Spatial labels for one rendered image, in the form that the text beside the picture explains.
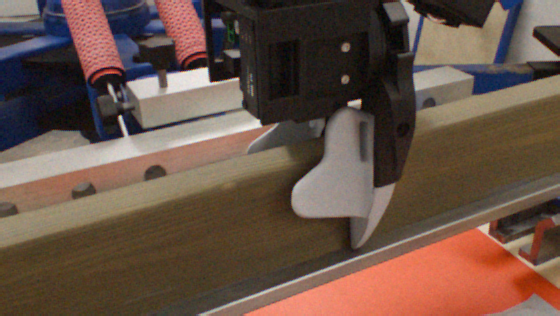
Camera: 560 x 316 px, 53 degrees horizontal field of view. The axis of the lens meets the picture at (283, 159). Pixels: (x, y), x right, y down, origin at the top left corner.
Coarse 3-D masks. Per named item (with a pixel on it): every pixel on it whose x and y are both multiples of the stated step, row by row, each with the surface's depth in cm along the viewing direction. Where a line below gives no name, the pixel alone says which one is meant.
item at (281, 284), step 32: (512, 192) 39; (544, 192) 39; (416, 224) 36; (448, 224) 36; (480, 224) 37; (320, 256) 33; (352, 256) 33; (384, 256) 34; (256, 288) 31; (288, 288) 32
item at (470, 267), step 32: (416, 256) 53; (448, 256) 52; (480, 256) 52; (512, 256) 52; (320, 288) 49; (352, 288) 49; (384, 288) 49; (416, 288) 49; (448, 288) 49; (480, 288) 49; (512, 288) 48; (544, 288) 48
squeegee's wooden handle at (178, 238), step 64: (448, 128) 34; (512, 128) 37; (128, 192) 28; (192, 192) 28; (256, 192) 30; (448, 192) 37; (0, 256) 25; (64, 256) 26; (128, 256) 28; (192, 256) 29; (256, 256) 31
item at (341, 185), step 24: (336, 120) 29; (360, 120) 29; (336, 144) 29; (360, 144) 30; (336, 168) 29; (360, 168) 30; (312, 192) 29; (336, 192) 30; (360, 192) 31; (384, 192) 30; (312, 216) 30; (336, 216) 31; (360, 216) 31; (360, 240) 33
